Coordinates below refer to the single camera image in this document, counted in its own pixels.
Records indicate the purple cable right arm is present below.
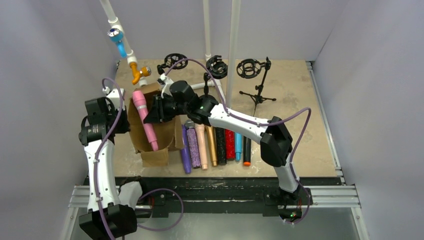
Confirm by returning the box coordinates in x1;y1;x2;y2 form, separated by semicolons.
163;58;312;226

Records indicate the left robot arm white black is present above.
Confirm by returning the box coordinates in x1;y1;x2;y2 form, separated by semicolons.
78;97;143;240

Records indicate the hot pink microphone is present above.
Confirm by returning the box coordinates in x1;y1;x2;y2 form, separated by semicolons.
132;90;160;152

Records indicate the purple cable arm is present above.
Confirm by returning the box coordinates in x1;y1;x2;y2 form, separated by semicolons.
92;77;184;240
163;58;312;226

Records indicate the light blue microphone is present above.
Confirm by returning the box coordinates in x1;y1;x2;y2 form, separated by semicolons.
234;132;243;162

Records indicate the gold microphone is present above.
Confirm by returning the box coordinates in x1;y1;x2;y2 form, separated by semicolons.
205;125;218;167

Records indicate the aluminium frame rail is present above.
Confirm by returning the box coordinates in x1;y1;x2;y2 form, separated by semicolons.
59;183;370;240

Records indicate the glitter purple microphone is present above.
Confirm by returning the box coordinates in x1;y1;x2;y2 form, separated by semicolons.
184;120;202;169

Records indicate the orange toy microphone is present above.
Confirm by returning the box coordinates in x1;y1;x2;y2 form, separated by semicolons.
129;62;152;85

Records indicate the black tripod mic stand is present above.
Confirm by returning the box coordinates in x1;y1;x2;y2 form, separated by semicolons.
236;56;277;117
156;53;188;75

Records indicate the black round-base mic stand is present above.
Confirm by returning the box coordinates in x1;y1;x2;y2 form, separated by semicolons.
203;55;228;97

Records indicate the white PVC pipe frame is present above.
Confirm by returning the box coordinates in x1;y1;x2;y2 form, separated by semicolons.
100;0;241;107

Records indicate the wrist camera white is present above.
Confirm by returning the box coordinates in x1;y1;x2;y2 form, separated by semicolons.
157;73;174;98
106;88;126;111

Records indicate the black glitter microphone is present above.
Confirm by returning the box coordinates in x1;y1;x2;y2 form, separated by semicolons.
214;127;227;166

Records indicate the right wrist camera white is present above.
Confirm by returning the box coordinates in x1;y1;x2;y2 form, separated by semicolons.
157;73;174;98

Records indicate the black table edge rail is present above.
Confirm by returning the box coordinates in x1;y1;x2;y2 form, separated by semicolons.
82;176;342;219

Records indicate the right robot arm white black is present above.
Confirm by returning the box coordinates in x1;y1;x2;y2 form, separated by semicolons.
143;80;299;193

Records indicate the red glitter microphone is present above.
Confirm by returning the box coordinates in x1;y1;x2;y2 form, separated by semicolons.
224;129;236;161

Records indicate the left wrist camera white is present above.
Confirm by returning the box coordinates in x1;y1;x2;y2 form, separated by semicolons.
106;88;126;111

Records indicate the brown cardboard box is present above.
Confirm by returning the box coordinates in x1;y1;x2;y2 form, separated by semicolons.
127;97;185;167

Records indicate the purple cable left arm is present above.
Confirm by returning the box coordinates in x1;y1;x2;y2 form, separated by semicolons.
92;77;184;240

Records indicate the blue toy microphone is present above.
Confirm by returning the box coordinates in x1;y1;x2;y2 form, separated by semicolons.
107;27;127;58

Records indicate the black microphone orange end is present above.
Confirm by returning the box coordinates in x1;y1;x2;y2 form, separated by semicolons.
243;136;252;167

